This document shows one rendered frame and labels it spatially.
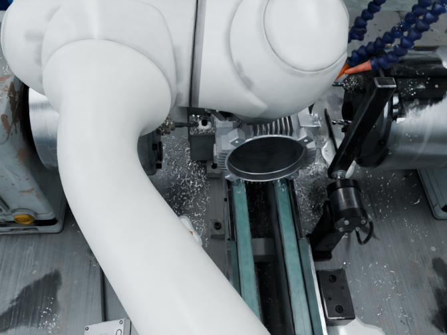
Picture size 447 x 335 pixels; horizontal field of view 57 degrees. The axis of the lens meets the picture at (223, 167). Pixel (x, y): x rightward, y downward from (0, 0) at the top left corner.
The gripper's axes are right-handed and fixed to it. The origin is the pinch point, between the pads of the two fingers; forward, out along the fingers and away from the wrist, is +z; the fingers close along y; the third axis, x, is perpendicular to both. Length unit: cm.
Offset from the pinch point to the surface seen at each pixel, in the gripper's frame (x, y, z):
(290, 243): 23.4, -10.5, 9.1
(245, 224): 19.5, -2.0, 11.3
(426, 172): 10, -49, 26
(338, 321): 38.6, -19.2, 8.6
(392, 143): 5.1, -27.7, 0.9
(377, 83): -2.2, -18.2, -14.4
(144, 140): 3.7, 16.3, -0.2
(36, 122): 0.4, 33.8, -0.4
